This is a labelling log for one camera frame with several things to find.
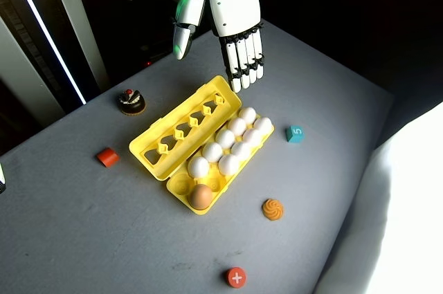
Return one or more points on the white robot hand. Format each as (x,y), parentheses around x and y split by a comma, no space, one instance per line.
(235,3)
(1,173)

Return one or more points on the brown toy egg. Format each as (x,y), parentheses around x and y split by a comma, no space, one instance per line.
(201,196)

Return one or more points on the yellow plastic egg box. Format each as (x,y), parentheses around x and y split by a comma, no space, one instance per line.
(173,142)

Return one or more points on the grey panel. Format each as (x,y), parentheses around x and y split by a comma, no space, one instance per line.
(20,76)

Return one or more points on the red half-cylinder block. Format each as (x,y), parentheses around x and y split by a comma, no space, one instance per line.
(108,157)

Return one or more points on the grey table cloth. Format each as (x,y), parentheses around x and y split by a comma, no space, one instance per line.
(104,231)

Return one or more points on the teal number five block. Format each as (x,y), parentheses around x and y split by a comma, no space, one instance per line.
(295,134)

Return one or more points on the chocolate toy cake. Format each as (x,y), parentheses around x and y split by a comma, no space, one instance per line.
(131,103)

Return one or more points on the white light strip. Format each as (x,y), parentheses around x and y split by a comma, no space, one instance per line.
(45,27)

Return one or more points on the white pillar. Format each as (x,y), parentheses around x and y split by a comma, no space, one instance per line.
(79,20)

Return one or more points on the orange swirl toy cookie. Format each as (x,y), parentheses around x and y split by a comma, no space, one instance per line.
(272,209)

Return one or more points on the red disc with white plus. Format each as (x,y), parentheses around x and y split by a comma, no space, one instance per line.
(236,277)

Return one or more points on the white backdrop sheet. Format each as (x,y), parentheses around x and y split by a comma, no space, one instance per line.
(398,204)

